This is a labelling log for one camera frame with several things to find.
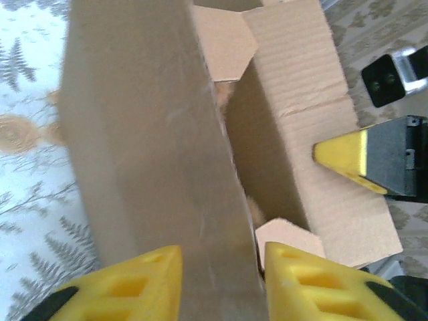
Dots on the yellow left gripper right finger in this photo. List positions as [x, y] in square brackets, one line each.
[317, 291]

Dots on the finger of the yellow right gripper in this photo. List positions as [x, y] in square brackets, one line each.
[347, 150]

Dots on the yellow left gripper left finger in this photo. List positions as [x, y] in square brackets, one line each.
[127, 291]

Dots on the tall brown cardboard box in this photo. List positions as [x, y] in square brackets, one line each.
[133, 133]

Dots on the floral white tablecloth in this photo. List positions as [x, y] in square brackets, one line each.
[30, 200]

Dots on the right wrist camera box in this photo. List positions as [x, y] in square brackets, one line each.
[382, 82]

